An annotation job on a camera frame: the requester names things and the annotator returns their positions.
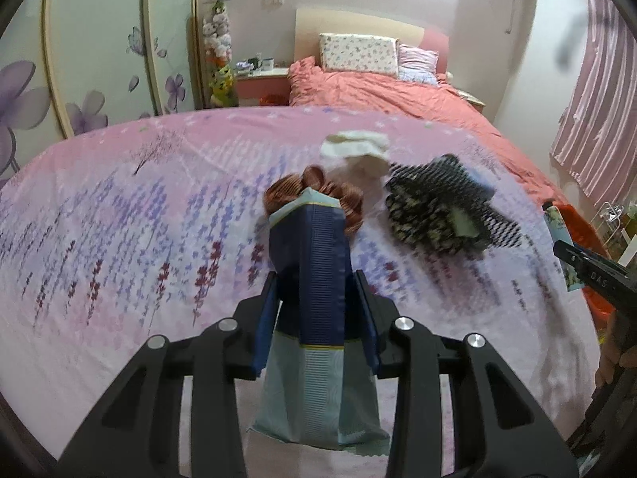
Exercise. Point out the flower printed wardrobe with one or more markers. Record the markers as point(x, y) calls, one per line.
point(89, 35)

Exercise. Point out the person's right hand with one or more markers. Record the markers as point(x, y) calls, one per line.
point(608, 358)

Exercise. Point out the red bag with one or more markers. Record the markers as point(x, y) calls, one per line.
point(273, 99)

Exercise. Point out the beige and pink headboard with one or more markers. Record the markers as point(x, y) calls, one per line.
point(348, 21)

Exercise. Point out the white floral pillow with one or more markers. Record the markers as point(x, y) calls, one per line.
point(358, 55)

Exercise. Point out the white bedside table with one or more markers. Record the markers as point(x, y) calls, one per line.
point(470, 98)

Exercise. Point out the coral pink duvet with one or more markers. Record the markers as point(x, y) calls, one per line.
point(388, 94)

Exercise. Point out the black patterned sock pile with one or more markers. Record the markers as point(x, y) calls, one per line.
point(428, 199)

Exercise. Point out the pink striped pillow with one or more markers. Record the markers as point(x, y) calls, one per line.
point(418, 62)

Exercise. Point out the stack of plush toys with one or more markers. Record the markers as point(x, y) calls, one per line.
point(218, 40)

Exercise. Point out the crumpled white tissue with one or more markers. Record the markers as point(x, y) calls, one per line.
point(353, 147)

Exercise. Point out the brown striped sock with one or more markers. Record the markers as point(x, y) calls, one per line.
point(286, 191)

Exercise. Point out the orange plastic basket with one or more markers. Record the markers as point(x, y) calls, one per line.
point(582, 231)

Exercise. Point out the light blue floral packet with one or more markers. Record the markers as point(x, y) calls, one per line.
point(557, 226)

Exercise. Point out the white mug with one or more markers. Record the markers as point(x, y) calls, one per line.
point(268, 63)

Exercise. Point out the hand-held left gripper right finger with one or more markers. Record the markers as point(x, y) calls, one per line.
point(369, 331)

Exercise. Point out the navy and light-blue sock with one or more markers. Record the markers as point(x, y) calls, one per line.
point(318, 269)

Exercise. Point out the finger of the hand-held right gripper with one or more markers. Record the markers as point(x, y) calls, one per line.
point(592, 266)

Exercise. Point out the pink nightstand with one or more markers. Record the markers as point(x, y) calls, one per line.
point(254, 87)

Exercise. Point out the pink curtain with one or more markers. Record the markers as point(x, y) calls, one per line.
point(602, 99)

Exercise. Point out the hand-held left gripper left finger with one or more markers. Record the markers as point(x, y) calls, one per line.
point(263, 331)

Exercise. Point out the lavender printed bedsheet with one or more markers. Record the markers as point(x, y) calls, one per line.
point(124, 239)

